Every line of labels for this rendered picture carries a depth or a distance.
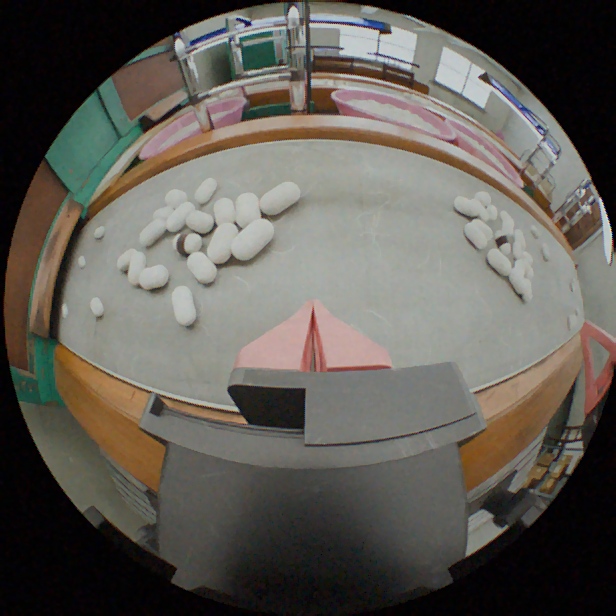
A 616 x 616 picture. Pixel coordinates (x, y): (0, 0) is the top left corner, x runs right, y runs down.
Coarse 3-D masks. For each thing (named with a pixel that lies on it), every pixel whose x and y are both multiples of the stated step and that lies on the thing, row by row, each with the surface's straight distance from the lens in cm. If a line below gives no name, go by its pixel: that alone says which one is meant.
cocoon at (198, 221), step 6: (192, 216) 20; (198, 216) 19; (204, 216) 19; (210, 216) 19; (186, 222) 20; (192, 222) 19; (198, 222) 19; (204, 222) 19; (210, 222) 19; (192, 228) 20; (198, 228) 19; (204, 228) 19; (210, 228) 19
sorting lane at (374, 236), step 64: (128, 192) 45; (192, 192) 26; (256, 192) 21; (320, 192) 20; (384, 192) 22; (448, 192) 28; (256, 256) 16; (320, 256) 16; (384, 256) 17; (448, 256) 21; (512, 256) 32; (64, 320) 54; (128, 320) 24; (256, 320) 15; (384, 320) 15; (448, 320) 18; (512, 320) 26; (576, 320) 83; (192, 384) 17
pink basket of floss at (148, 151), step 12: (216, 108) 64; (228, 108) 61; (240, 108) 48; (180, 120) 66; (192, 120) 66; (216, 120) 42; (228, 120) 45; (240, 120) 52; (168, 132) 65; (192, 132) 41; (168, 144) 42; (144, 156) 48
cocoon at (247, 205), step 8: (240, 200) 18; (248, 200) 18; (256, 200) 18; (240, 208) 17; (248, 208) 17; (256, 208) 17; (240, 216) 17; (248, 216) 17; (256, 216) 17; (240, 224) 17; (248, 224) 17
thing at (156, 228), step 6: (156, 222) 23; (162, 222) 23; (150, 228) 23; (156, 228) 23; (162, 228) 23; (144, 234) 24; (150, 234) 23; (156, 234) 23; (162, 234) 24; (144, 240) 24; (150, 240) 23
